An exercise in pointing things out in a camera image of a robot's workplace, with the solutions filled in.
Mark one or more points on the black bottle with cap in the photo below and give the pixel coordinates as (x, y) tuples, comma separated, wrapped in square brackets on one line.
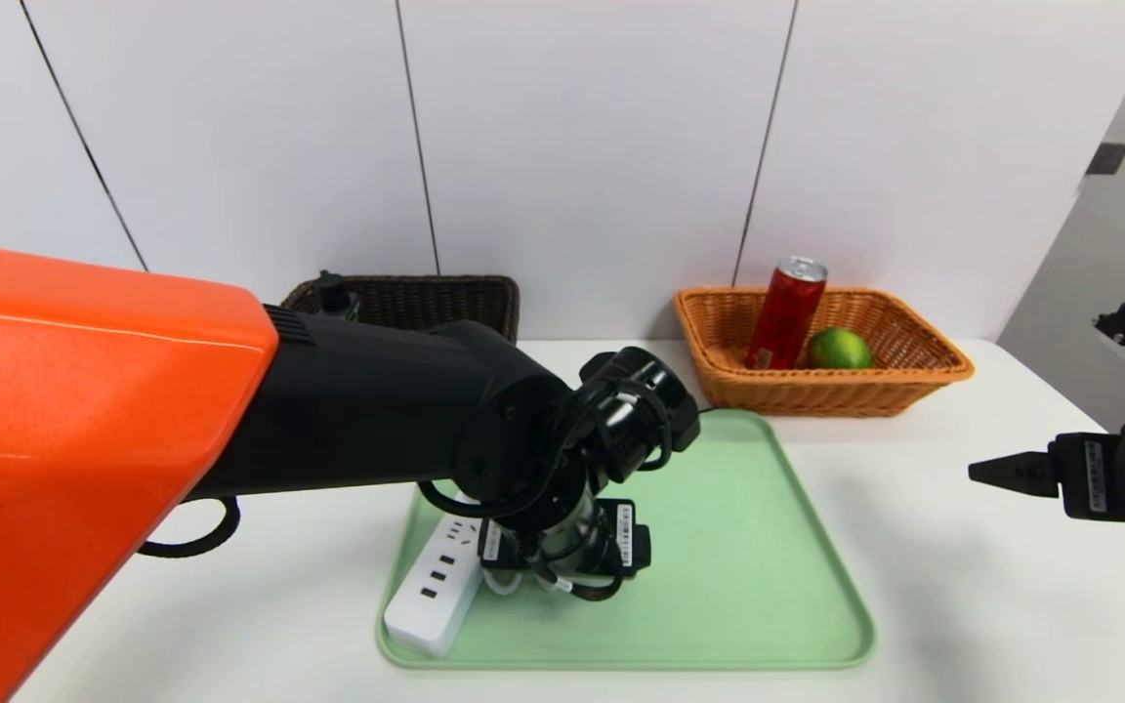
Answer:
[(338, 296)]

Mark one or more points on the green lime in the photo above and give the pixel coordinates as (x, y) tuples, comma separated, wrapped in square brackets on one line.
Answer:
[(839, 350)]

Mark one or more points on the dark brown wicker basket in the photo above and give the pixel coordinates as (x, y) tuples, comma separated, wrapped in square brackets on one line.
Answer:
[(426, 303)]

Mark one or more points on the light green plastic tray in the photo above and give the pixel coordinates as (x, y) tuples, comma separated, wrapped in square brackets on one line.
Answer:
[(738, 586)]

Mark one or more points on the red drink can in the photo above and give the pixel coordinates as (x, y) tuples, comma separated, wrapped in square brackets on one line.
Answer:
[(785, 317)]

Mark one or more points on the white power strip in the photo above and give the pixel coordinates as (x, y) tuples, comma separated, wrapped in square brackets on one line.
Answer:
[(426, 596)]

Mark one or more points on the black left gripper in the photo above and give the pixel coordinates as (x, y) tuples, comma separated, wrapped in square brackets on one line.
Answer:
[(624, 538)]

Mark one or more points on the black square wall fixture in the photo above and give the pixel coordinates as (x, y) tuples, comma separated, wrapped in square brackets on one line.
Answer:
[(1106, 159)]

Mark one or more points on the orange wicker basket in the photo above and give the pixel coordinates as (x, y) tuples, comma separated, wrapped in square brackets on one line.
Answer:
[(865, 391)]

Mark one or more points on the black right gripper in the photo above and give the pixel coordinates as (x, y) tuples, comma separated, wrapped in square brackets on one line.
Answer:
[(1090, 476)]

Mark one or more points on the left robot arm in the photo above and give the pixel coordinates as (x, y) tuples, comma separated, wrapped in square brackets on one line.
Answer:
[(133, 439)]

